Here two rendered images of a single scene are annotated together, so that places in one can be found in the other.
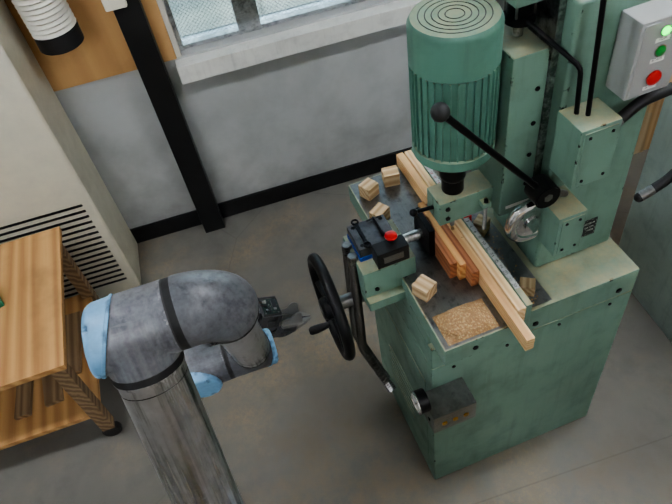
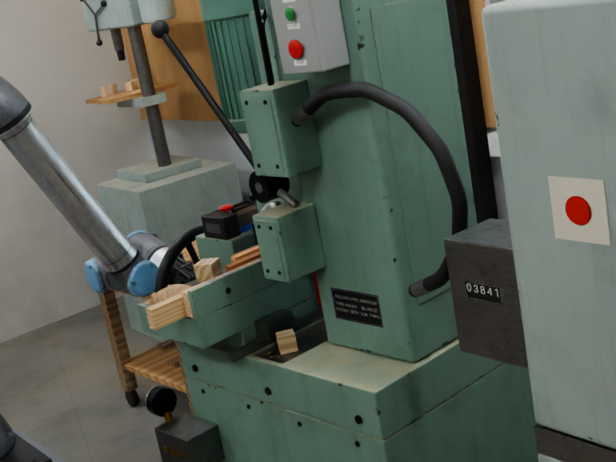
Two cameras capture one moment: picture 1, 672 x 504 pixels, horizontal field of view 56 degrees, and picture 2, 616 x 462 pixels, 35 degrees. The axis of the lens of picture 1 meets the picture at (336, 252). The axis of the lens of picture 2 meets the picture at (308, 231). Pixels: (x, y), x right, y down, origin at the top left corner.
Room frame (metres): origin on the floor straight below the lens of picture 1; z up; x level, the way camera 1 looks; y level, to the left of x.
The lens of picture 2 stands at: (0.16, -2.02, 1.49)
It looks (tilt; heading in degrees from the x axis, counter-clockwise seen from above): 15 degrees down; 62
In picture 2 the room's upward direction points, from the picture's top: 11 degrees counter-clockwise
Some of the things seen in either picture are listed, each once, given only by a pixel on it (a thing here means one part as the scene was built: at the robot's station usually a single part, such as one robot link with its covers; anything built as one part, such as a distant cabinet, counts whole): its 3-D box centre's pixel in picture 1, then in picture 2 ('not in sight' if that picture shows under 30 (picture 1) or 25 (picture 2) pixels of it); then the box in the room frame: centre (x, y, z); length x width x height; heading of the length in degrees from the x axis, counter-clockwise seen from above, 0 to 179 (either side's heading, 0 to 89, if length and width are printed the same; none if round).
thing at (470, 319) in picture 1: (465, 318); (178, 293); (0.79, -0.26, 0.91); 0.12 x 0.09 x 0.03; 102
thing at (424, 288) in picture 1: (424, 288); (208, 269); (0.89, -0.19, 0.92); 0.04 x 0.04 x 0.04; 40
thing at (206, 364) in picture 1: (202, 367); (112, 269); (0.85, 0.37, 0.83); 0.12 x 0.12 x 0.09; 10
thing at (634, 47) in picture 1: (646, 49); (307, 19); (0.97, -0.63, 1.40); 0.10 x 0.06 x 0.16; 102
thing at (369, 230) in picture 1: (377, 240); (232, 217); (1.00, -0.10, 0.99); 0.13 x 0.11 x 0.06; 12
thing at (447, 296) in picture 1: (411, 258); (269, 271); (1.02, -0.19, 0.87); 0.61 x 0.30 x 0.06; 12
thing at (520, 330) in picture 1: (455, 238); (288, 258); (1.02, -0.30, 0.92); 0.68 x 0.02 x 0.04; 12
